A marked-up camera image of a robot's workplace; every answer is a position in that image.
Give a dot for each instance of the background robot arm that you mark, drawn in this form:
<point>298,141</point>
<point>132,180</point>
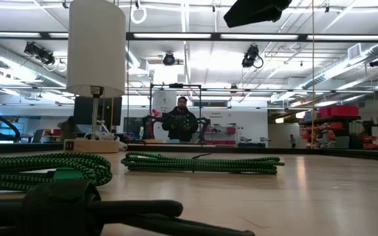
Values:
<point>149,123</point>
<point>203,126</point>

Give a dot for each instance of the black overhead light bar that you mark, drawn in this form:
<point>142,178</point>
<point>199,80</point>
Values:
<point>216,36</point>

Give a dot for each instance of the black ceiling spotlight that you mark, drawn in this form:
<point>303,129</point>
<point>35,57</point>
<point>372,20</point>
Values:
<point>376,62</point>
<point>168,59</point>
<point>249,57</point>
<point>41,54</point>

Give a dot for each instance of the small red bin rack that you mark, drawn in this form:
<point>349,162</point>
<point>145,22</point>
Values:
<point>230,130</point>

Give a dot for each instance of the red bin storage shelf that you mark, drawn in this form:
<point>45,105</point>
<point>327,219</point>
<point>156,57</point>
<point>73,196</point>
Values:
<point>338,111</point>

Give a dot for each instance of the person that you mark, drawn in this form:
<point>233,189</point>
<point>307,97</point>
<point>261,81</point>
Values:
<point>67,129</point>
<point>180,124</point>
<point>293,141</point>

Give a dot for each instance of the white shade table lamp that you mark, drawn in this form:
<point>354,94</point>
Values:
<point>95,49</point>

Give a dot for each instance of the black monitor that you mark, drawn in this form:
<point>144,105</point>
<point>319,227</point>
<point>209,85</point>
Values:
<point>84,111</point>

